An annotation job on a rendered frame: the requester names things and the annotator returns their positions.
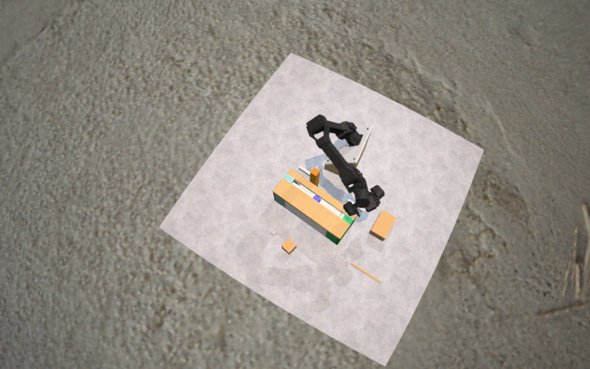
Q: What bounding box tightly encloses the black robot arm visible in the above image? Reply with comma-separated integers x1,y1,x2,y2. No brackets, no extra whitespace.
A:
307,114,380,212

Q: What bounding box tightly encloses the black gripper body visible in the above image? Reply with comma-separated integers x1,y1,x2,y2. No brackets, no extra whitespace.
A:
343,185,384,217

